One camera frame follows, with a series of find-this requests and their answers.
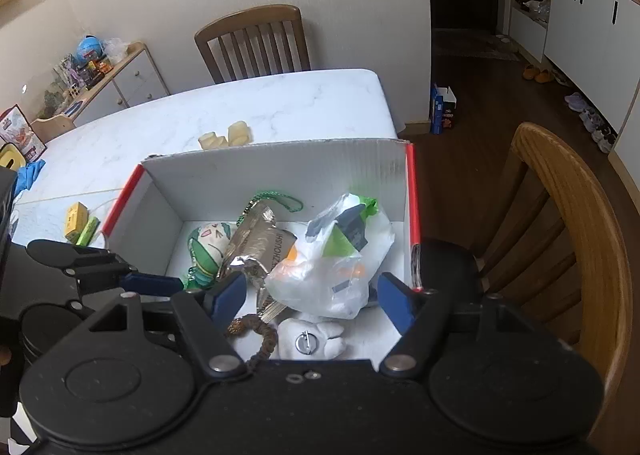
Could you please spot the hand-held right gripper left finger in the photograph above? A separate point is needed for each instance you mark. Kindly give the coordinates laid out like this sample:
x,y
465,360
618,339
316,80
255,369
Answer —
x,y
227,297

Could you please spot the white lower cabinet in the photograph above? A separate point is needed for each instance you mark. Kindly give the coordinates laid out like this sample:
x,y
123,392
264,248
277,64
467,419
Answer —
x,y
590,35

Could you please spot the row of light sneakers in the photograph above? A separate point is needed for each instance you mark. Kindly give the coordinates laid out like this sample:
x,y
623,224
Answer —
x,y
595,122

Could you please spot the yellow tissue box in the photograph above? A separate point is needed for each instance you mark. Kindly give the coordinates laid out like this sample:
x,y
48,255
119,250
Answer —
x,y
12,155

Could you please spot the small yellow box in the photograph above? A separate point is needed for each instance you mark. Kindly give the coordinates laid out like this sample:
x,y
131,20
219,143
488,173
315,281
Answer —
x,y
76,220

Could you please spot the blue cloth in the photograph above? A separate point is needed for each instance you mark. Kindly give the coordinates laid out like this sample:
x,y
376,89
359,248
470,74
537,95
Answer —
x,y
30,175

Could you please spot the white wooden sideboard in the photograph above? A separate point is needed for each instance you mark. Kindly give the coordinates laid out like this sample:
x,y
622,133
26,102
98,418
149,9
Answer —
x,y
135,80

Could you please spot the red white cardboard box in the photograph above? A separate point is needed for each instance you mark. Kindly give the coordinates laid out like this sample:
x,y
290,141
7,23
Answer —
x,y
280,165

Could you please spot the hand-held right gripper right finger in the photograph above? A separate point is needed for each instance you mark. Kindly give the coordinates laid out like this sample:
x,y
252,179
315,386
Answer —
x,y
395,305

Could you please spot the green tube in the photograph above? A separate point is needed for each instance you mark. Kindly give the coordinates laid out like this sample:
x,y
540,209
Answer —
x,y
89,231

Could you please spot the patterned door mat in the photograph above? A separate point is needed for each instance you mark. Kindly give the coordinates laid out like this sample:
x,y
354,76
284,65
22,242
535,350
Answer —
x,y
475,47

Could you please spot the gold snack packet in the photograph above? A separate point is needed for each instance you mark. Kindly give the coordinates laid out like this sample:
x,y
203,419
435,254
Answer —
x,y
255,240

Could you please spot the wooden dining chair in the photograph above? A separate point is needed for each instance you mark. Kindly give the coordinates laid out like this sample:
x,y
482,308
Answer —
x,y
590,215
250,17

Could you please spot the white plastic bag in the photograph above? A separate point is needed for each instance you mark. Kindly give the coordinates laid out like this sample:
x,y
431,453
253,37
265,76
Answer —
x,y
320,285

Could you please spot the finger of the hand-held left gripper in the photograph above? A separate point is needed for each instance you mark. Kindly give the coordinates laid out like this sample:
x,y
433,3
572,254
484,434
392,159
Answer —
x,y
152,284
92,292

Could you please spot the yellow slipper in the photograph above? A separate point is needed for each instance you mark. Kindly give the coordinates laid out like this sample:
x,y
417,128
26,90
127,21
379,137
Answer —
x,y
530,72
545,76

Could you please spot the blue globe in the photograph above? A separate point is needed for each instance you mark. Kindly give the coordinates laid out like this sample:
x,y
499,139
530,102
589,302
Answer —
x,y
90,47

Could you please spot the blue cardboard box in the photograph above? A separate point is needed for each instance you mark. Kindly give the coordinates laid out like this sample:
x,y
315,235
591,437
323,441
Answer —
x,y
442,110

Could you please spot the white shoe bench cabinet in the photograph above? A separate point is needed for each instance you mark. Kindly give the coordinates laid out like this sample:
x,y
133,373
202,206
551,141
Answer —
x,y
527,32

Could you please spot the crumpled clear plastic bag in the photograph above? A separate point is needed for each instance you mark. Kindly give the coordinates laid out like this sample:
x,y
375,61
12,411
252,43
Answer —
x,y
541,10

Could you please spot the glass vase with plant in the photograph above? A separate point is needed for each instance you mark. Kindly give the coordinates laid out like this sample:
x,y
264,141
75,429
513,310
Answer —
x,y
52,100

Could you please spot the red snack bag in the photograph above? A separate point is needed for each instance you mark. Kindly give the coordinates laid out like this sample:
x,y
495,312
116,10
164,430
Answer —
x,y
20,130

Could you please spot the green and white plush toy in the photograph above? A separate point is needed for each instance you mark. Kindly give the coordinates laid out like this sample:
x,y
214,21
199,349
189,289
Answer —
x,y
210,245

